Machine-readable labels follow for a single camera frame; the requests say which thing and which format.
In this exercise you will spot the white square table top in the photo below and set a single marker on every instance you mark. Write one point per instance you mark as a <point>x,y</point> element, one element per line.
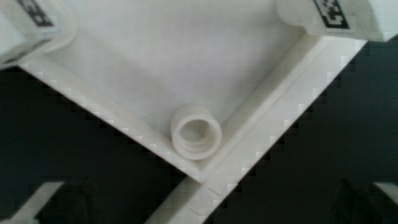
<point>165,54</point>

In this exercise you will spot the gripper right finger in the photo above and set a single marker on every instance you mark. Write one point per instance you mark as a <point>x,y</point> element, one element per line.
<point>367,203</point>

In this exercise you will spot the white table leg with tag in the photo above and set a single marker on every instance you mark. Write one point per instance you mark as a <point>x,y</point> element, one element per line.
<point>38,29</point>

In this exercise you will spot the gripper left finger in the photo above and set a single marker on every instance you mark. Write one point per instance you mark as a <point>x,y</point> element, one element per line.
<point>62,204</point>

